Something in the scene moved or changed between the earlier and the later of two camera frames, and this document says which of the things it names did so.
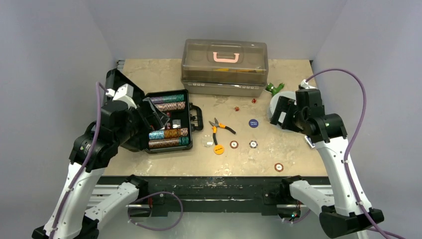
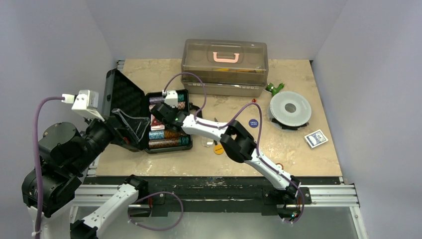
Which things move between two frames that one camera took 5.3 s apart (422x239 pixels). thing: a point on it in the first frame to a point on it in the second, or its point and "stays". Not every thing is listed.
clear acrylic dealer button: x=207 y=140 stays
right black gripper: x=287 y=112 to x=161 y=109
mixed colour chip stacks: x=168 y=134 stays
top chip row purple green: x=163 y=99 stays
